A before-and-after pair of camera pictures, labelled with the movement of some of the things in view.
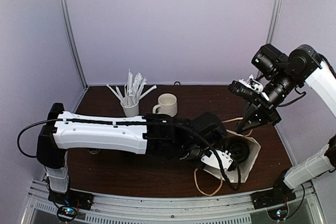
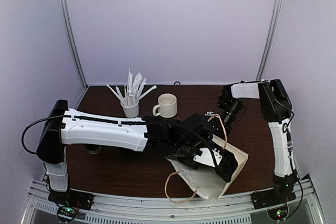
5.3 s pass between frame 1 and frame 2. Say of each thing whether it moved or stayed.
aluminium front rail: stayed
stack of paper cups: stayed
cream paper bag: moved
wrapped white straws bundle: stayed
